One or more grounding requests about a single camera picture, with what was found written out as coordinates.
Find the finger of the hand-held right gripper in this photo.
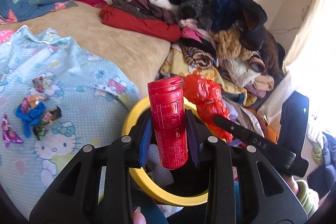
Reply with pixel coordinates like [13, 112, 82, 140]
[213, 114, 309, 177]

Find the thin wall cable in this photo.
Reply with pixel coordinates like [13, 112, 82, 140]
[270, 27, 300, 33]

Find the beige bed blanket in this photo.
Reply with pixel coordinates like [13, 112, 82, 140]
[0, 0, 172, 83]

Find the person's right forearm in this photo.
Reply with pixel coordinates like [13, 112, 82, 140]
[287, 175, 319, 218]

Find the dark teal cloth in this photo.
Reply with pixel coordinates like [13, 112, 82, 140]
[131, 198, 168, 224]

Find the striped sleeve with brown cuff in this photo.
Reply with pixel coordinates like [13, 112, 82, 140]
[248, 55, 265, 73]

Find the blue floral quilt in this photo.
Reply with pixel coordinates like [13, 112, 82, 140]
[0, 0, 79, 25]

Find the yellow-rimmed black trash bin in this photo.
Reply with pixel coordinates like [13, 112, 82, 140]
[121, 97, 229, 207]

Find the light blue cartoon sheet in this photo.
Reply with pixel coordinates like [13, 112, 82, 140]
[0, 25, 143, 219]

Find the pile of clothes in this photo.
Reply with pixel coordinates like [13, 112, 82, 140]
[160, 46, 250, 106]

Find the brown fuzzy blanket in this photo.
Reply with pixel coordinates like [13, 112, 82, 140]
[260, 27, 285, 77]

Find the dark candy wrapper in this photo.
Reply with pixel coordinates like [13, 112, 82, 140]
[33, 106, 62, 140]

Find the white fleece garment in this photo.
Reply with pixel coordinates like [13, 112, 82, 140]
[224, 57, 260, 88]

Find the dark blue fuzzy garment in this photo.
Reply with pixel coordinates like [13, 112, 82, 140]
[211, 0, 240, 31]

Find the cream white garment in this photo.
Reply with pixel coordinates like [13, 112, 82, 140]
[148, 0, 179, 10]

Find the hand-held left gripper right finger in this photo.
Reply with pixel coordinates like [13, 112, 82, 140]
[184, 109, 308, 224]

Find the grey speckled garment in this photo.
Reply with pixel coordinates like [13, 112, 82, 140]
[178, 0, 218, 30]

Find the person's left hand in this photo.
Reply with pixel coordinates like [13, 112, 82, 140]
[132, 206, 147, 224]

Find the peach towel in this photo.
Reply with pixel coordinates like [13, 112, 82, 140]
[256, 73, 275, 92]

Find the brown striped knit garment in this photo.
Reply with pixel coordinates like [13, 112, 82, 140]
[181, 44, 213, 69]

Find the white foam net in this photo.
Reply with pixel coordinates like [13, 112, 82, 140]
[150, 145, 175, 185]

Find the red plastic bag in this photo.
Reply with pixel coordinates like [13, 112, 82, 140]
[182, 69, 234, 143]

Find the tan fuzzy garment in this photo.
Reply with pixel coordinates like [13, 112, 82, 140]
[214, 28, 252, 59]

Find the purple candy wrapper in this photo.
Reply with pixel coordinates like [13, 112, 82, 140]
[1, 114, 24, 148]

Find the red folded garment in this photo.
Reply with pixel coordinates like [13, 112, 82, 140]
[100, 5, 181, 43]

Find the red bottle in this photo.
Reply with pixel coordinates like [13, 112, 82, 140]
[147, 76, 188, 170]

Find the lavender garment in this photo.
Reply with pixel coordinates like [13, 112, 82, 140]
[247, 82, 265, 98]

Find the pink garment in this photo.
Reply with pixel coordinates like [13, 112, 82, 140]
[180, 27, 208, 41]

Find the pink orange candy wrapper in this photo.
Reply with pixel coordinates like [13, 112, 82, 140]
[21, 95, 49, 113]

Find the small colourful candy wrapper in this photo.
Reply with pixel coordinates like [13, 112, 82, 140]
[33, 76, 50, 92]

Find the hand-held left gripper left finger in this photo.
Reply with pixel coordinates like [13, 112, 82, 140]
[29, 111, 154, 224]

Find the pink cartoon blanket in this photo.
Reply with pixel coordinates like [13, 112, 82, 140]
[0, 30, 15, 45]

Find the brown dotted garment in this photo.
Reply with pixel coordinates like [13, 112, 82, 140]
[112, 0, 179, 25]

